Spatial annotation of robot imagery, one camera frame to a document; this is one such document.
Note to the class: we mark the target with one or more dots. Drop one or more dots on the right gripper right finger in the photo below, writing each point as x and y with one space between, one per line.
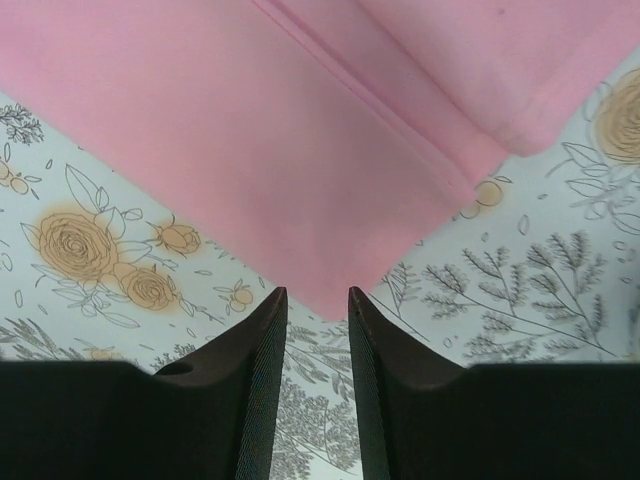
422 416

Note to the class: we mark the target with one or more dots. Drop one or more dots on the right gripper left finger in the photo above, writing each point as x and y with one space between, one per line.
209 415

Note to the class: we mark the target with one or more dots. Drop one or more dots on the pink t shirt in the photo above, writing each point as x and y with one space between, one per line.
316 141

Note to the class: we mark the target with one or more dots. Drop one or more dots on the floral table mat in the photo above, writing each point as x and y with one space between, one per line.
544 265

